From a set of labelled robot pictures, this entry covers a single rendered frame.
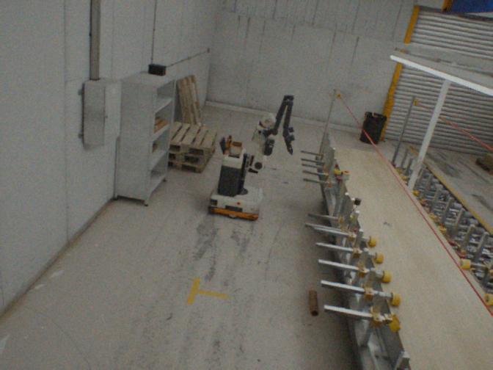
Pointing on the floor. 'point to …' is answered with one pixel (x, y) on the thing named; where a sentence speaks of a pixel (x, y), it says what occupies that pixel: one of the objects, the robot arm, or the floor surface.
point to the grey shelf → (139, 153)
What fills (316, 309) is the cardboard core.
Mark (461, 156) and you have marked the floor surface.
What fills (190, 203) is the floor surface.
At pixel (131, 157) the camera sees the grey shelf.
